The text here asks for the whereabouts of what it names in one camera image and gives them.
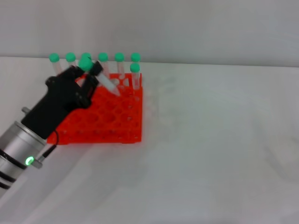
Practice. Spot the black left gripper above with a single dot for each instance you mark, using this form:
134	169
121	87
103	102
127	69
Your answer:
58	100

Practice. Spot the green capped test tube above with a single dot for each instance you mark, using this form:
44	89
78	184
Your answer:
70	57
135	57
86	55
119	57
135	67
85	64
103	57
54	57

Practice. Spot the orange test tube rack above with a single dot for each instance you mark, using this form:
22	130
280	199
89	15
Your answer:
116	116

